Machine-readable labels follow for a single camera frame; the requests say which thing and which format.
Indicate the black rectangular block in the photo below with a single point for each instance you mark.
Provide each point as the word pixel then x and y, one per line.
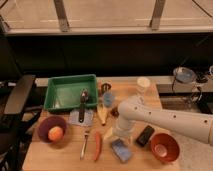
pixel 145 135

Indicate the blue cup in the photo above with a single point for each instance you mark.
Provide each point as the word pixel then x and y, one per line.
pixel 108 99

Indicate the black chair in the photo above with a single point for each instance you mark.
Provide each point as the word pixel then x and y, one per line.
pixel 10 122

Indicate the blue bowl on counter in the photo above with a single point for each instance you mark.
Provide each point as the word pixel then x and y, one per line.
pixel 184 75

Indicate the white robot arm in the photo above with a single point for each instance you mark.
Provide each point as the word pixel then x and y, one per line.
pixel 193 125

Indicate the white cup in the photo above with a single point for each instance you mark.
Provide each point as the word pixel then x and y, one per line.
pixel 143 83

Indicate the silver fork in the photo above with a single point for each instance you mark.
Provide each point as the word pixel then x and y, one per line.
pixel 86 135

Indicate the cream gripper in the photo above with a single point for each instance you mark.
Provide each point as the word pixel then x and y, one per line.
pixel 110 136

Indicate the blue sponge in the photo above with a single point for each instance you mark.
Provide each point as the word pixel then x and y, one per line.
pixel 121 150

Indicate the purple bowl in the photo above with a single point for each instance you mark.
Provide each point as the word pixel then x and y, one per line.
pixel 47 124

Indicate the orange carrot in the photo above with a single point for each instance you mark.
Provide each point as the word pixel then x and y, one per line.
pixel 98 141

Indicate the bunch of grapes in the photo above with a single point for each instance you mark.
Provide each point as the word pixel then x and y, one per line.
pixel 114 112

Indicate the banana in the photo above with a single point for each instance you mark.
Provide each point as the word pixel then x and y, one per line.
pixel 102 113

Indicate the orange fruit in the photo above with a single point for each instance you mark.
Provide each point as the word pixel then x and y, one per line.
pixel 55 133

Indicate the red bowl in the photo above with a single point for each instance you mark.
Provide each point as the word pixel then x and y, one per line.
pixel 164 147

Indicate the green plastic bin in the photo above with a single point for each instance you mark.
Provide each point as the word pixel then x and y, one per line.
pixel 63 93

